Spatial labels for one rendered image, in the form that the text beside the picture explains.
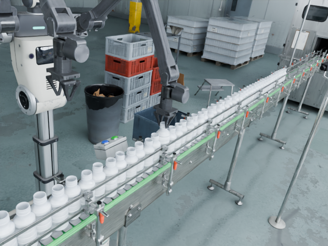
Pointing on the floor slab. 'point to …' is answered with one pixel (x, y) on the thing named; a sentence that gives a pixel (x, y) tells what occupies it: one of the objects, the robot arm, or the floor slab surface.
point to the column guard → (134, 17)
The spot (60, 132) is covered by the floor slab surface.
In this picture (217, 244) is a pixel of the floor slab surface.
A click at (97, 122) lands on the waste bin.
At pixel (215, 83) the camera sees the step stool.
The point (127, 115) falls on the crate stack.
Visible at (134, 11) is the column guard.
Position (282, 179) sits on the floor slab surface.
